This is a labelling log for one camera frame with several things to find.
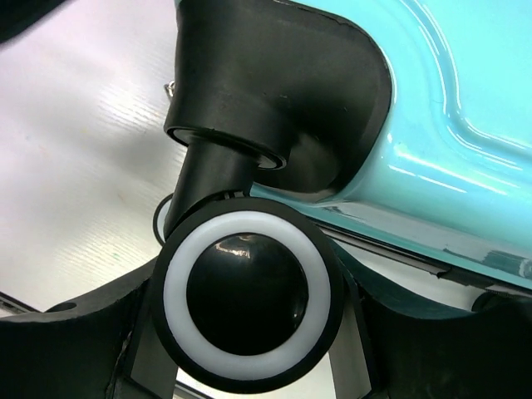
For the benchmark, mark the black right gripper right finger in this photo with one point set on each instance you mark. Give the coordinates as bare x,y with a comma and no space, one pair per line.
414,347

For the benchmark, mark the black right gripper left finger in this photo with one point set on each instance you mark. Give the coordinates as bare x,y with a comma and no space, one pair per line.
101,344

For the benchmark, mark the pink and teal suitcase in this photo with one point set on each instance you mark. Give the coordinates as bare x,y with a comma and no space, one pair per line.
394,132

